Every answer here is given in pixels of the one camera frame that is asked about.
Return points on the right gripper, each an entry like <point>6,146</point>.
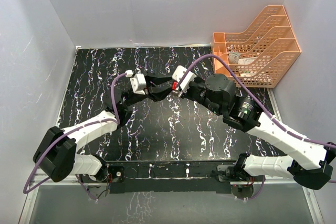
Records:
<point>187,94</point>

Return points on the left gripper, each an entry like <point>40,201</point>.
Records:
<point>156,96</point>

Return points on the metal keyring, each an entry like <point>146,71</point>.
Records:
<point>177,93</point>

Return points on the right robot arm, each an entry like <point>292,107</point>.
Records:
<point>307,163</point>

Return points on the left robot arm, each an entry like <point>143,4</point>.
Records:
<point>57,154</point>

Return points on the papers in organizer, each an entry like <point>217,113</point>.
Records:
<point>237,58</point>

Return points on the orange file organizer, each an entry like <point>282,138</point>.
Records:
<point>270,38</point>

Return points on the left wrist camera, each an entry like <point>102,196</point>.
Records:
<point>138,83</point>

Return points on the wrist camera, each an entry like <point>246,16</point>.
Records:
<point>182,79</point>
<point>138,83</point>

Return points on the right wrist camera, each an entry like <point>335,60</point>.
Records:
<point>182,79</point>

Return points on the black base frame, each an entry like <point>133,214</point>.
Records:
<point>131,185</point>

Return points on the aluminium rail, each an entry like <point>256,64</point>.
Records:
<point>252,166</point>

